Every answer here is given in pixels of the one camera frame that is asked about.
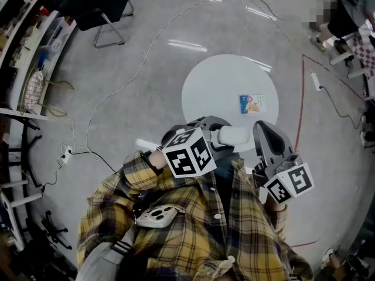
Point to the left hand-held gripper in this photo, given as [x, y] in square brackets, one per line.
[187, 154]

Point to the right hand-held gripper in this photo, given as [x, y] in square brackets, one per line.
[293, 183]

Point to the person's right forearm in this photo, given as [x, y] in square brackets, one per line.
[275, 206]

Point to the person's left forearm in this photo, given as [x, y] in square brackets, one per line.
[159, 159]

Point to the person's jeans leg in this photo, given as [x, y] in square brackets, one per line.
[227, 168]

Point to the blue and white snack packet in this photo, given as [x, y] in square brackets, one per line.
[253, 104]

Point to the black undershirt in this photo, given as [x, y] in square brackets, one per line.
[224, 200]

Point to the black wristwatch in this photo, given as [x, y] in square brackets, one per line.
[146, 158]

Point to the white power strip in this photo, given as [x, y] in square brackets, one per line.
[315, 82]
[66, 154]

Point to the yellow plaid shirt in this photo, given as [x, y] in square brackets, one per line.
[181, 215]

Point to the dark red floor tape line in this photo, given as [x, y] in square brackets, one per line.
[319, 63]

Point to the small dark clip-on device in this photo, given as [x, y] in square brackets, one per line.
[142, 197]

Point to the white smartphone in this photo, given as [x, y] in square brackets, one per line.
[155, 217]

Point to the short red floor tape line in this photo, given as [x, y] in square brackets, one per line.
[304, 243]

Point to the black and green floor bag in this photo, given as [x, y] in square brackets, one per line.
[341, 47]

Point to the black cantilever chair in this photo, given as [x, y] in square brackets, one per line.
[111, 4]

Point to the black swivel chair base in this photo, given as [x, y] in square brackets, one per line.
[55, 233]

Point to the clear plastic storage bin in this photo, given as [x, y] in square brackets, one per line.
[58, 37]

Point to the pink checkered mesh bundle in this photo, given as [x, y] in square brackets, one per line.
[33, 89]

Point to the white shelf unit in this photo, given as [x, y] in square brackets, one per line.
[23, 114]

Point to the white tube table leg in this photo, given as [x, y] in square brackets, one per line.
[14, 184]
[26, 200]

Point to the black metal table frame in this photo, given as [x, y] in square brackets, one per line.
[27, 154]

